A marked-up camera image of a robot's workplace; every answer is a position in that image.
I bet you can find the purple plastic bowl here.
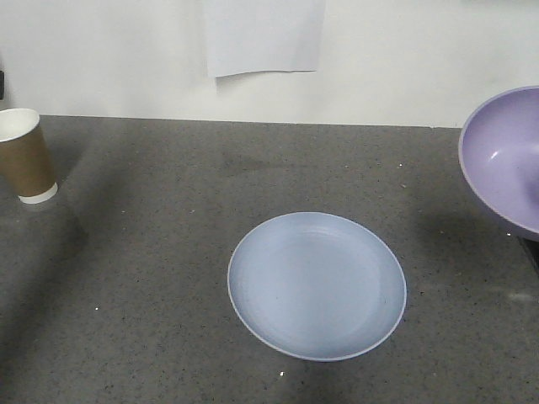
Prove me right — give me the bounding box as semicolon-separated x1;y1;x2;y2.
458;86;538;242

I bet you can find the light blue plate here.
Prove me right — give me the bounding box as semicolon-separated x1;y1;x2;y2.
227;212;408;362

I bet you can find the brown paper cup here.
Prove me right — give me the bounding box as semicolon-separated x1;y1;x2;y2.
1;109;58;205

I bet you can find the white paper sheet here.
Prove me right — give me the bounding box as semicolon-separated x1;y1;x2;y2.
203;0;326;77

